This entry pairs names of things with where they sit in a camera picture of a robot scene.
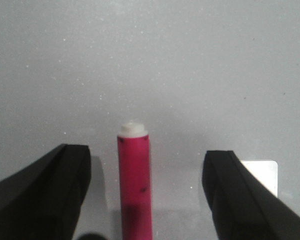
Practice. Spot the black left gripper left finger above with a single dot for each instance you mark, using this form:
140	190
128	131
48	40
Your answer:
43	200

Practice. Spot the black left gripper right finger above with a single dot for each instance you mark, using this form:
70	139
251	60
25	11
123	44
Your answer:
241	207

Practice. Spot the pink highlighter pen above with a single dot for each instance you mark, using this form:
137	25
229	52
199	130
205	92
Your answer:
134	160

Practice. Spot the white card on table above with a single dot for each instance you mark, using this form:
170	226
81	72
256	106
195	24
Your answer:
265	171

